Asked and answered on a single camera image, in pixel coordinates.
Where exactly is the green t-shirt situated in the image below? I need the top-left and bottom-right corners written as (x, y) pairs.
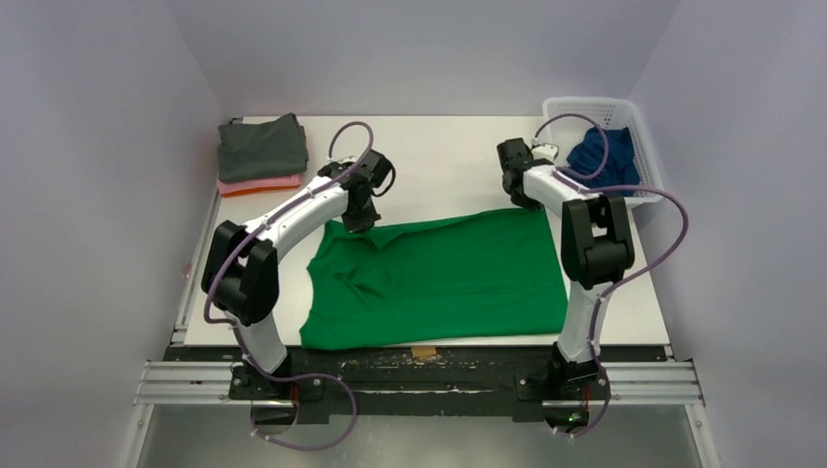
top-left (299, 209), bottom-right (568, 351)

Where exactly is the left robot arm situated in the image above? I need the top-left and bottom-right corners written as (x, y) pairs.
top-left (201, 150), bottom-right (397, 399)

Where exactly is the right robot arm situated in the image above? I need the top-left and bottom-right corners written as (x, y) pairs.
top-left (496, 138), bottom-right (635, 397)

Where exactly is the white plastic basket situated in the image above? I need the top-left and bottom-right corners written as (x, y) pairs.
top-left (535, 97), bottom-right (663, 188)

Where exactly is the orange folded t-shirt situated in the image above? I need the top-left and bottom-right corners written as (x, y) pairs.
top-left (218, 185), bottom-right (298, 198)

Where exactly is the blue crumpled t-shirt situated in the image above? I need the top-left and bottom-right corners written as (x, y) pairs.
top-left (567, 127), bottom-right (641, 188)

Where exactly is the dark grey folded t-shirt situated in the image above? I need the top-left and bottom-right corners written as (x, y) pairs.
top-left (217, 113), bottom-right (309, 183)

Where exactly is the pink folded t-shirt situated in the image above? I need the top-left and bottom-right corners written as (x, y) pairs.
top-left (217, 174), bottom-right (303, 190)

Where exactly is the brown tape piece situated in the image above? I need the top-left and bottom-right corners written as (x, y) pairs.
top-left (411, 346), bottom-right (438, 361)

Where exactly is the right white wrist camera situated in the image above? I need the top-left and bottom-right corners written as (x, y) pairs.
top-left (531, 142), bottom-right (560, 165)

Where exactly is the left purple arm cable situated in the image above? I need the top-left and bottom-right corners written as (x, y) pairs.
top-left (204, 120), bottom-right (376, 379)

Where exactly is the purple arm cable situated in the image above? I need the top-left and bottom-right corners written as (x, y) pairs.
top-left (204, 120), bottom-right (376, 379)
top-left (533, 112), bottom-right (690, 370)

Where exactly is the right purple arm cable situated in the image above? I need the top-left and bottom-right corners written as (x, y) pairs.
top-left (533, 112), bottom-right (690, 370)

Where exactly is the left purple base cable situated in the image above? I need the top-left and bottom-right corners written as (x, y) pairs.
top-left (250, 372), bottom-right (358, 451)

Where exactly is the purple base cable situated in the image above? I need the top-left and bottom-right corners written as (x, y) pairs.
top-left (550, 365), bottom-right (611, 440)
top-left (250, 372), bottom-right (358, 451)

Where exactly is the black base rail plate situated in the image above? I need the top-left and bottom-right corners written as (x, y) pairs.
top-left (164, 346), bottom-right (665, 427)

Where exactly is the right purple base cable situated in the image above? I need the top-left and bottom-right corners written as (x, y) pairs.
top-left (550, 365), bottom-right (611, 440)

